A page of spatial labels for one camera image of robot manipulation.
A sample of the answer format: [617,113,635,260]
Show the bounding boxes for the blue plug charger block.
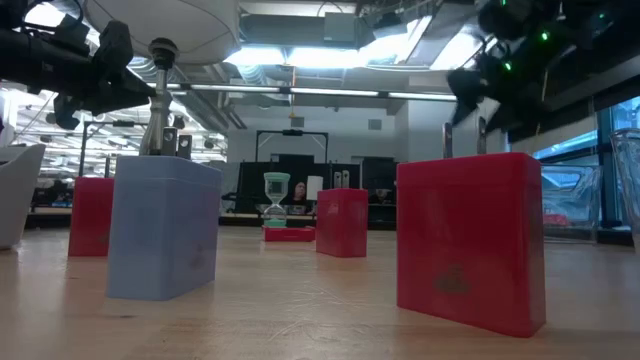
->
[105,127,223,302]

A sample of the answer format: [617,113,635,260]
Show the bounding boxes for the person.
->
[291,181,310,207]

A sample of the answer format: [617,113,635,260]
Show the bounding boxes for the green sand hourglass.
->
[263,171,291,229]

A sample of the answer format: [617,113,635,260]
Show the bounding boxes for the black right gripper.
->
[447,47,556,131]

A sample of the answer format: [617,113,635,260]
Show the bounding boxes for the tall clear plastic container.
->
[608,127,640,254]

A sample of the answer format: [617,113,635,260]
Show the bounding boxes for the long ceiling light strip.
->
[147,81,459,104]

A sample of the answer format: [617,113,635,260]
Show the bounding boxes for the red plug charger block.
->
[397,116,547,339]
[68,176,115,258]
[315,169,370,259]

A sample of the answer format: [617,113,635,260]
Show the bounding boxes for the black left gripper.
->
[29,19,156,131]

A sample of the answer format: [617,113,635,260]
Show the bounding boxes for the silver ceiling duct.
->
[405,13,496,76]

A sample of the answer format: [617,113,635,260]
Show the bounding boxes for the clear plastic box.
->
[541,163,603,245]

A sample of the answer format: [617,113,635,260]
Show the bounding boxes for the white plastic bin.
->
[0,143,47,251]

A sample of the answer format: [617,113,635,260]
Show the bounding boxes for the white rectangular sheet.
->
[305,175,324,202]

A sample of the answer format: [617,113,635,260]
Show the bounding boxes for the red flat rectangular box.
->
[262,226,317,244]

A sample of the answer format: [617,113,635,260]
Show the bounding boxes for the metal lamp pole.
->
[138,37,180,157]

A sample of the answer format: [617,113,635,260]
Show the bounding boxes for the grey ceiling box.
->
[323,11,358,44]

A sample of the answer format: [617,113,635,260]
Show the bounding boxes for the black desk partition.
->
[233,153,401,216]

